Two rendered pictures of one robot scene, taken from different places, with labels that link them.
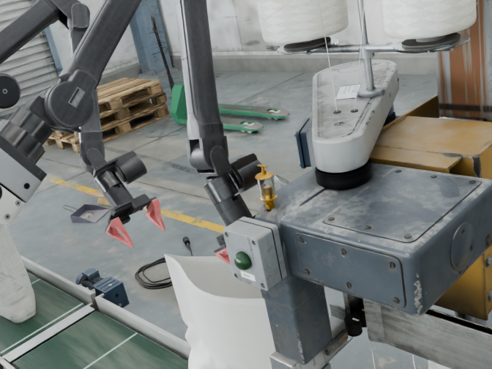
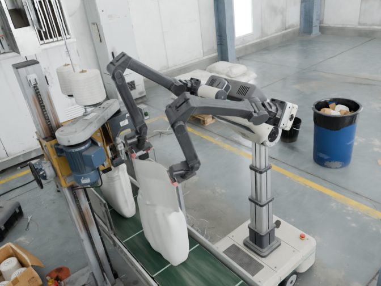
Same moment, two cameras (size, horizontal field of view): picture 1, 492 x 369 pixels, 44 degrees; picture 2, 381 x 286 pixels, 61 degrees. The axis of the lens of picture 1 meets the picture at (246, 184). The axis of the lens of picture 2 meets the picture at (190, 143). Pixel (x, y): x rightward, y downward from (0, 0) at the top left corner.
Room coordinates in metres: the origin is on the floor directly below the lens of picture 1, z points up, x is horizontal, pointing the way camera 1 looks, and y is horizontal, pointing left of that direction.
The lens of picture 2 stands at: (2.80, 0.51, 2.09)
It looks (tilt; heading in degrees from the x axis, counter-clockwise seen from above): 28 degrees down; 186
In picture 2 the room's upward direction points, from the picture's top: 8 degrees counter-clockwise
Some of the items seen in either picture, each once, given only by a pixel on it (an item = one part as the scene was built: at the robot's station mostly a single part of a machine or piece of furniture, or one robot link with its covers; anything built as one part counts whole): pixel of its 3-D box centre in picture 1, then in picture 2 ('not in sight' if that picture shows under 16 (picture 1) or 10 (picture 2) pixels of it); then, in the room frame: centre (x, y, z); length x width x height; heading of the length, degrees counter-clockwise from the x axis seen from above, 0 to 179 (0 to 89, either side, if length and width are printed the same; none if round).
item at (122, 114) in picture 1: (103, 111); not in sight; (6.75, 1.40, 0.22); 1.21 x 0.84 x 0.14; 131
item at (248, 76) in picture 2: not in sight; (235, 78); (-2.33, 0.83, 0.44); 0.68 x 0.44 x 0.15; 131
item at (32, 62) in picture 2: not in sight; (25, 63); (1.13, -0.48, 1.76); 0.12 x 0.11 x 0.01; 131
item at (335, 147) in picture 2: not in sight; (334, 133); (-0.40, 1.74, 0.32); 0.51 x 0.48 x 0.65; 131
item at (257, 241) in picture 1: (255, 252); (143, 112); (0.81, 0.01, 1.28); 0.08 x 0.05 x 0.09; 41
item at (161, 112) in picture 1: (105, 124); not in sight; (6.73, 1.42, 0.07); 1.20 x 0.82 x 0.14; 129
